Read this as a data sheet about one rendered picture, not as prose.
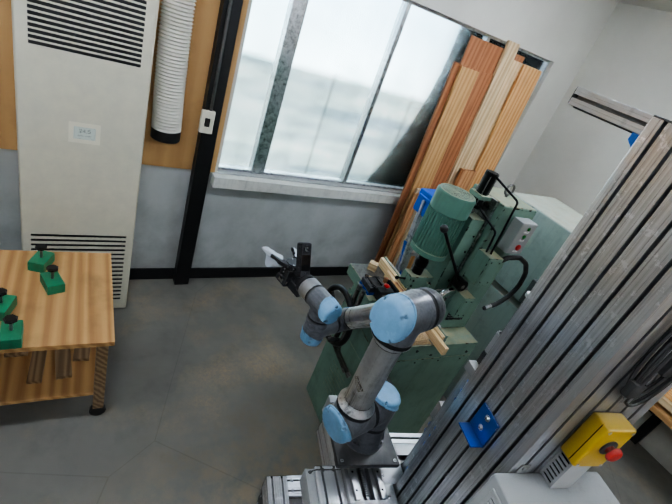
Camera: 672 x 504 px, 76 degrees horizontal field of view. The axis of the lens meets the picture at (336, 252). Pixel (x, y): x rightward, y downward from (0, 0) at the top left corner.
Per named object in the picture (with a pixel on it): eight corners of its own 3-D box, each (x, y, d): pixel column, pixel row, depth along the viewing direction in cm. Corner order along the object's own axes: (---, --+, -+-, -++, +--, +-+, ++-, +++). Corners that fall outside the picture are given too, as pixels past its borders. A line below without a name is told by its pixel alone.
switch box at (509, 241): (496, 245, 197) (514, 216, 190) (511, 247, 202) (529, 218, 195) (505, 253, 193) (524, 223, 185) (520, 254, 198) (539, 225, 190)
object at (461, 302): (442, 305, 209) (453, 286, 203) (453, 305, 212) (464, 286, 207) (453, 318, 202) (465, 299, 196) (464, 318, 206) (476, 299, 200)
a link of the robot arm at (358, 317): (457, 278, 119) (344, 302, 156) (433, 284, 112) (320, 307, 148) (467, 320, 118) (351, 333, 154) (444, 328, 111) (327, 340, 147)
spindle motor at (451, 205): (402, 239, 200) (431, 179, 185) (431, 241, 209) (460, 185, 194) (422, 261, 188) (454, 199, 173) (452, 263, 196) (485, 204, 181)
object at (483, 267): (463, 274, 201) (478, 248, 194) (477, 275, 205) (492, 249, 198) (474, 286, 195) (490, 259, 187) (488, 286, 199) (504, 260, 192)
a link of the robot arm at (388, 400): (395, 424, 144) (412, 397, 137) (367, 439, 135) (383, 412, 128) (373, 396, 151) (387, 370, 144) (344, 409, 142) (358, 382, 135)
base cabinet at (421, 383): (304, 387, 264) (342, 299, 230) (382, 378, 293) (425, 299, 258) (331, 454, 232) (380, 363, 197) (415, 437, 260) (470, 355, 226)
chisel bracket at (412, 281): (397, 282, 209) (404, 268, 204) (419, 282, 215) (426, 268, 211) (404, 291, 203) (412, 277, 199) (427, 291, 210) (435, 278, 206)
